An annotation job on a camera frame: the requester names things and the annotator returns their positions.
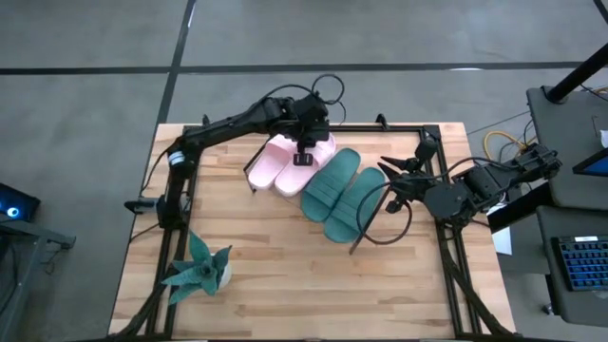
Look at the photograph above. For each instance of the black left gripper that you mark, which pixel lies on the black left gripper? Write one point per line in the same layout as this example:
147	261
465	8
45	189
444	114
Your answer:
309	130

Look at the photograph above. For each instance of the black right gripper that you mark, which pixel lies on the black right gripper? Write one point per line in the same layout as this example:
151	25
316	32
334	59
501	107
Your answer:
411	185

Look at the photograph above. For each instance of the pink foam slide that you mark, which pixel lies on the pink foam slide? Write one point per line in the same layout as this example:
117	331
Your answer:
271	161
290	178

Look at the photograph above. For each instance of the green foam slide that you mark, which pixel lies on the green foam slide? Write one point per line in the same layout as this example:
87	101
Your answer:
354	209
328	185

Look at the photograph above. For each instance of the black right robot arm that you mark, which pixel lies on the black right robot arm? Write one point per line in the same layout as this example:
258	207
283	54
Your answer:
446	199

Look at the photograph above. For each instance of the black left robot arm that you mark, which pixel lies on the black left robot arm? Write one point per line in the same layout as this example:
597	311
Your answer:
228	126

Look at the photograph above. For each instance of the white paper sheet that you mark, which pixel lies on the white paper sheet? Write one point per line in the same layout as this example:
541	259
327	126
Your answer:
503	242

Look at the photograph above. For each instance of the green potted plant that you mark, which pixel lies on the green potted plant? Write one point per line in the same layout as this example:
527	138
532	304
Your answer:
202	273

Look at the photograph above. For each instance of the grey side table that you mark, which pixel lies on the grey side table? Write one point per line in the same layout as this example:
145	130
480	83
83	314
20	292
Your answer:
570	133

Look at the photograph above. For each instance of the tablet with blue screen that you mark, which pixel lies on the tablet with blue screen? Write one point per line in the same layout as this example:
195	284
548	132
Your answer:
596	166

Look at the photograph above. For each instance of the black pole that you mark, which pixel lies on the black pole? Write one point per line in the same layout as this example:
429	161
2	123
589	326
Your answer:
579	71

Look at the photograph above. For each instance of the black keyboard with blue keys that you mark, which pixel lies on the black keyboard with blue keys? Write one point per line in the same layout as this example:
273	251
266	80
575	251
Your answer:
584	261

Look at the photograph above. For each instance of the grey metal stand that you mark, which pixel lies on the grey metal stand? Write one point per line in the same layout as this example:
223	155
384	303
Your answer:
28	233

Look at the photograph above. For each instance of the black device with blue light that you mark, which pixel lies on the black device with blue light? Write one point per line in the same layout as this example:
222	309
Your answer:
19	202

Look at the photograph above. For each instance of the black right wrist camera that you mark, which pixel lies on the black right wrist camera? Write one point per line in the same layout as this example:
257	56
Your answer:
426	148

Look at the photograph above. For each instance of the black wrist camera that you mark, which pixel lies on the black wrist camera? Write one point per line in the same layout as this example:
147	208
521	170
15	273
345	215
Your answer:
316	104
426	148

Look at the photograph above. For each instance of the black table frame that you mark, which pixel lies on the black table frame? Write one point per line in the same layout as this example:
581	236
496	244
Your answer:
380	128

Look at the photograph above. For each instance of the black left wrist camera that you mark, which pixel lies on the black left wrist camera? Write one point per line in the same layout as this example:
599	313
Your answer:
316	104

